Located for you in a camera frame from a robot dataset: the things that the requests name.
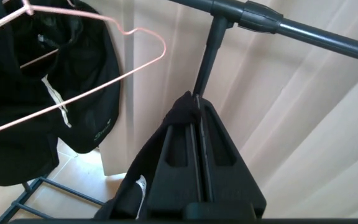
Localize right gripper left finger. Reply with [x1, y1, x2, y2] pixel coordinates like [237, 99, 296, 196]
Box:
[146, 123, 202, 218]

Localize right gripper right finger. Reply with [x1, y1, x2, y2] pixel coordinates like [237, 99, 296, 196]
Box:
[196, 97, 267, 218]

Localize black garment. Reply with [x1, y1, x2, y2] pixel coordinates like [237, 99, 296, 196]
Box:
[93, 90, 202, 220]

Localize pink clothes hanger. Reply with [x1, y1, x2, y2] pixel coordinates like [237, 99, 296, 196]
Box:
[0, 0, 167, 140]
[19, 47, 59, 70]

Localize black shorts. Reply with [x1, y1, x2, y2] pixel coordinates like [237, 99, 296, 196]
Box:
[0, 0, 122, 187]

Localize black clothes rack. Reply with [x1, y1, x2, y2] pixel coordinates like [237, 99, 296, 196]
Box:
[0, 0, 358, 224]

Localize beige curtain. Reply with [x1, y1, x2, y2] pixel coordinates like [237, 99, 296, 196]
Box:
[82, 0, 358, 219]

